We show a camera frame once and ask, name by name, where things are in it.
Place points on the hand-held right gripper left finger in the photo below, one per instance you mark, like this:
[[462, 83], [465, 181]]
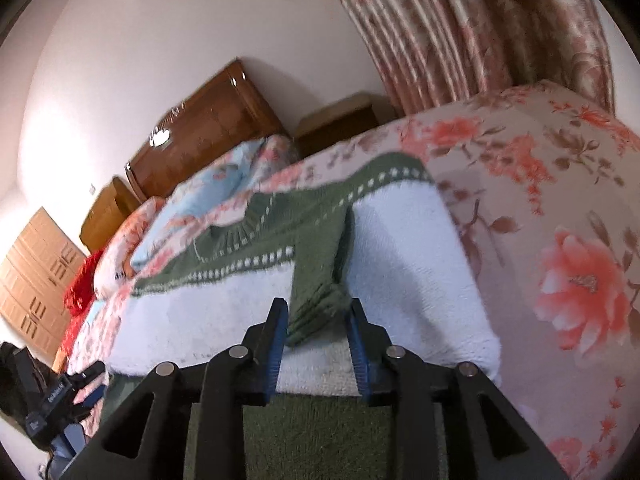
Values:
[[275, 347]]

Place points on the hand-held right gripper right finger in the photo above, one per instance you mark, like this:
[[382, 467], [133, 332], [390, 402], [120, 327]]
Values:
[[357, 352]]

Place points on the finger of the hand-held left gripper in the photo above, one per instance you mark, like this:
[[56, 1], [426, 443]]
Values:
[[87, 402], [87, 374]]

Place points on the green and white knit sweater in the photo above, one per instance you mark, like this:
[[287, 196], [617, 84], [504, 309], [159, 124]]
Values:
[[400, 260]]

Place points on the red blanket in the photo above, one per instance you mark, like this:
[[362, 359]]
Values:
[[80, 285]]

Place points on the light wooden wardrobe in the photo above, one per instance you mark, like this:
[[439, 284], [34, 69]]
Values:
[[35, 270]]

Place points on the folded pink floral quilt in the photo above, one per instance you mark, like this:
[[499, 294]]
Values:
[[125, 245]]

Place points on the light brown wooden headboard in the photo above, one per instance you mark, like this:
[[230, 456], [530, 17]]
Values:
[[107, 212]]

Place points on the light blue floral pillow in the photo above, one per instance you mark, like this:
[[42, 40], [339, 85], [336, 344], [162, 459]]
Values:
[[200, 190]]

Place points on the dark glossy wooden headboard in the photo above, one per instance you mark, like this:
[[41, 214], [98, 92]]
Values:
[[210, 130]]

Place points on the dark wooden nightstand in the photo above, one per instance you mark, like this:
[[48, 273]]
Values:
[[335, 125]]

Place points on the floral bed sheet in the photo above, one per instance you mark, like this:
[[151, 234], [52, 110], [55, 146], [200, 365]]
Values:
[[525, 185]]

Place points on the floral pink curtain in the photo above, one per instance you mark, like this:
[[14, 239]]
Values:
[[450, 35]]

